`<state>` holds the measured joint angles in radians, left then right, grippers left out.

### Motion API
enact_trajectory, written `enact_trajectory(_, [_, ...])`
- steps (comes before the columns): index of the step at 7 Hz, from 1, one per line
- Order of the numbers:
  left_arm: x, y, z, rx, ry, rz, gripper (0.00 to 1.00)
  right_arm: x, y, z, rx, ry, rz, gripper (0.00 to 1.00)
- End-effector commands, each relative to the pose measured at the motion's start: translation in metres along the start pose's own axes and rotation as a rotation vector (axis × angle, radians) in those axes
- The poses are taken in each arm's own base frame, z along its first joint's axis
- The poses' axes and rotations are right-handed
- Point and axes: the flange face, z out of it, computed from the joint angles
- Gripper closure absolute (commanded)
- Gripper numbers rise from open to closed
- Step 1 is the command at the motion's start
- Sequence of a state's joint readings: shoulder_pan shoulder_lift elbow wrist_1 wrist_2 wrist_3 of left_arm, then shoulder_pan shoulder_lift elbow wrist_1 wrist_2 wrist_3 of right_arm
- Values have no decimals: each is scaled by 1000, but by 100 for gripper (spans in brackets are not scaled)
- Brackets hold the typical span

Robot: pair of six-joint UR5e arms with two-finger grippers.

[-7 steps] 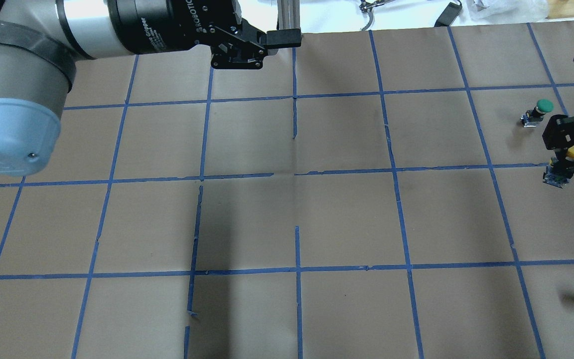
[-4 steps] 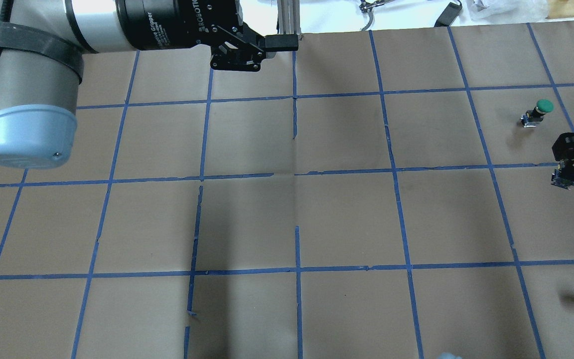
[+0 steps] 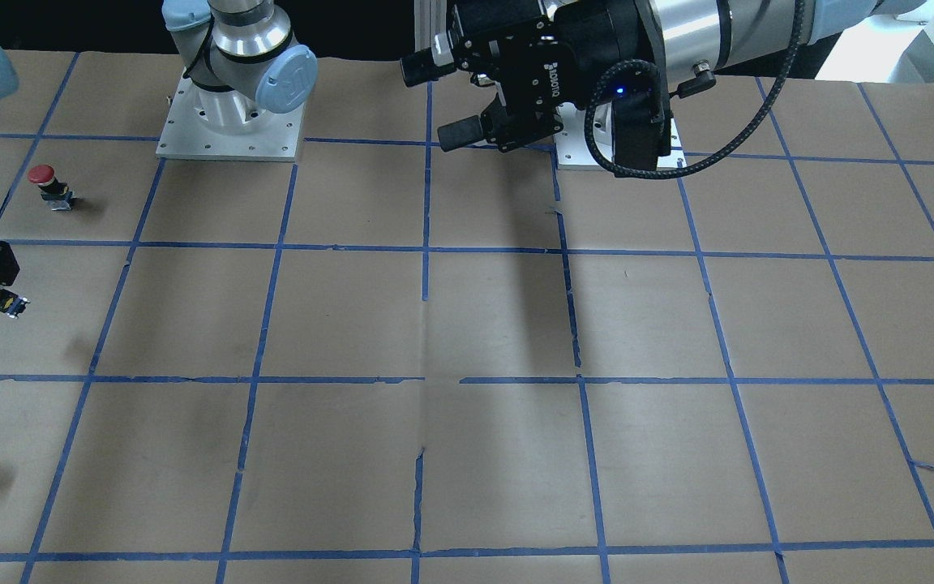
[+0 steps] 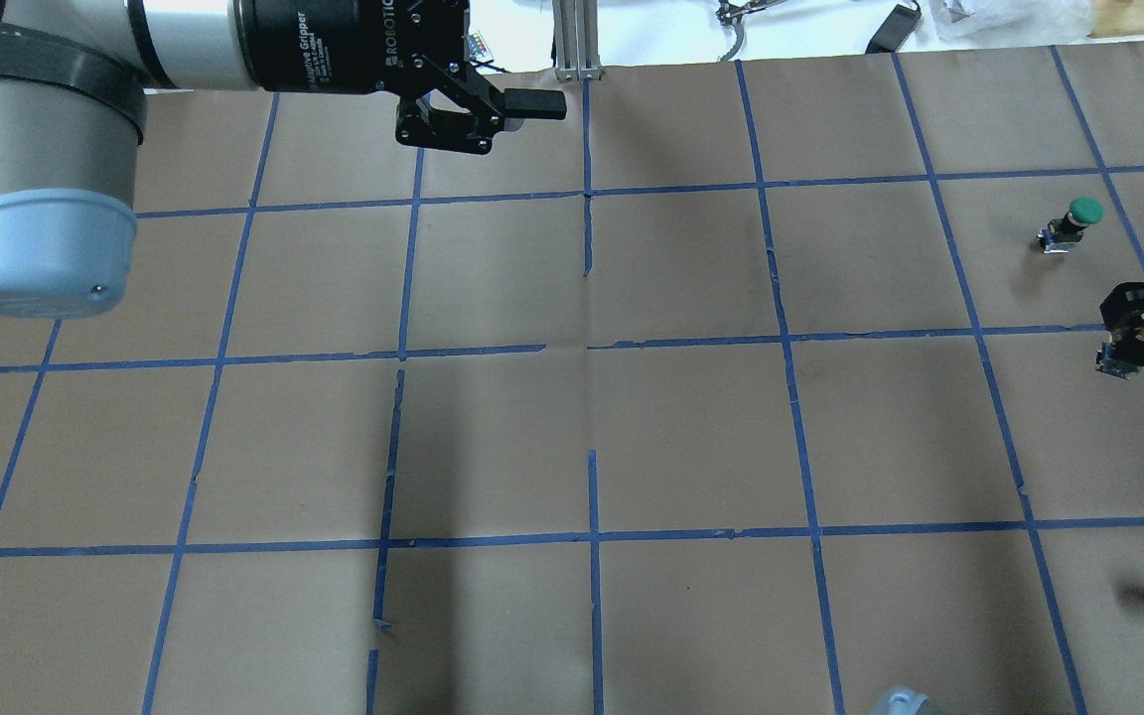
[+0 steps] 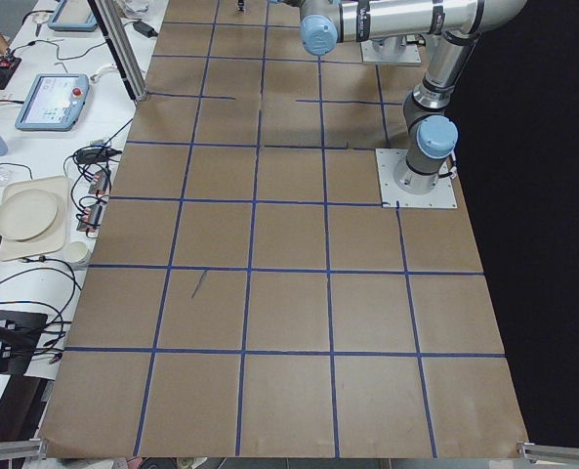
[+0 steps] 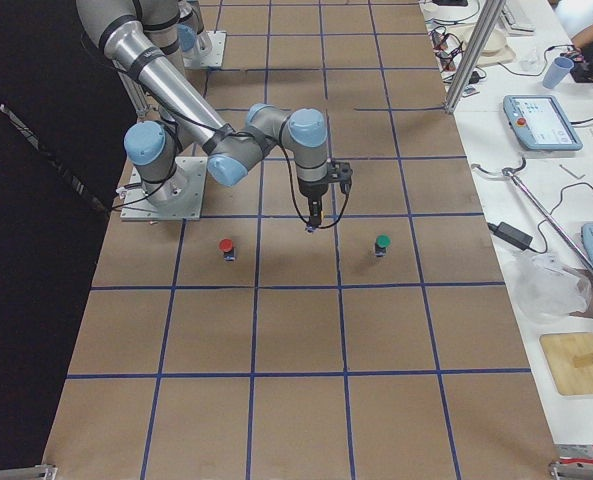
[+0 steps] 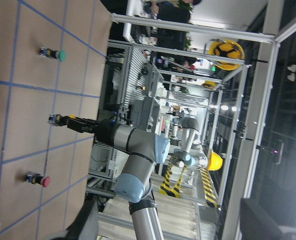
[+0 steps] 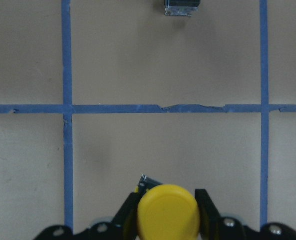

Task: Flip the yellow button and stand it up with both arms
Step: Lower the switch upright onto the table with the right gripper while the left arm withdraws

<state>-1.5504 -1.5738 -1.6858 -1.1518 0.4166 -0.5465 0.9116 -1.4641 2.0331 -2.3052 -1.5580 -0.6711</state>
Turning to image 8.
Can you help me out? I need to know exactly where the yellow push button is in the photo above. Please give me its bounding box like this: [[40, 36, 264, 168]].
[[136, 174, 201, 240]]

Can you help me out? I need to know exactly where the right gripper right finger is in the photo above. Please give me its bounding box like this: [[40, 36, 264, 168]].
[[195, 189, 296, 240]]

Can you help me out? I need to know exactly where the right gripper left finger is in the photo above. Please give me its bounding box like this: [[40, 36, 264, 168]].
[[35, 192, 140, 240]]

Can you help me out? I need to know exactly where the red push button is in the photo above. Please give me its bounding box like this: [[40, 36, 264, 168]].
[[164, 0, 201, 17]]

